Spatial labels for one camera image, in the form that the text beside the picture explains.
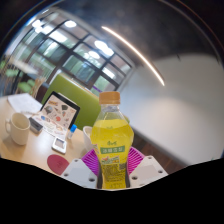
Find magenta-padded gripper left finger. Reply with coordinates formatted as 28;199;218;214
60;148;101;190

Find dark-framed window wall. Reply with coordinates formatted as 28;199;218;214
6;11;134;96

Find white mug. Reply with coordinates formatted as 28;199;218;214
4;112;32;146

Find wooden chairs with green seats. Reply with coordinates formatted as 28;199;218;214
0;56;46;98

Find black-framed tablet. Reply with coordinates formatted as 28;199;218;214
39;91;81;130

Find white paper sheet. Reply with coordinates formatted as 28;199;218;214
7;92;43;115

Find green bench backrest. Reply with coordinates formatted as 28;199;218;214
41;73;131;131

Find colourful printed leaflet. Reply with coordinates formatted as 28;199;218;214
31;113;69;139

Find long curved ceiling light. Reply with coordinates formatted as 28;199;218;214
100;25;166;87

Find small black device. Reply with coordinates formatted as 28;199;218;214
28;116;44;134

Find yellow drink bottle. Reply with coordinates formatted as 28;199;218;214
90;91;135;190

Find small blue-capped vial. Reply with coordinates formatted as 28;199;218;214
67;124;78;140

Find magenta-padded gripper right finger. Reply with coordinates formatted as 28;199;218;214
125;146;169;190

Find small white device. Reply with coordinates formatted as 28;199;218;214
51;136;68;155

